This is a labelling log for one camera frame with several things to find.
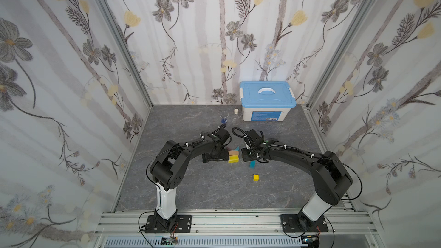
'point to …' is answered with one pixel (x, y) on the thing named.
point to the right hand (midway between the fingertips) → (248, 150)
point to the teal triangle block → (237, 148)
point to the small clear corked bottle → (236, 120)
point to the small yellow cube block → (255, 177)
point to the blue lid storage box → (266, 101)
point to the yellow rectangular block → (233, 159)
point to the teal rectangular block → (252, 164)
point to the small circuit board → (166, 240)
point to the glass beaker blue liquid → (224, 115)
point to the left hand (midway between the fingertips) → (222, 158)
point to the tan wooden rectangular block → (233, 152)
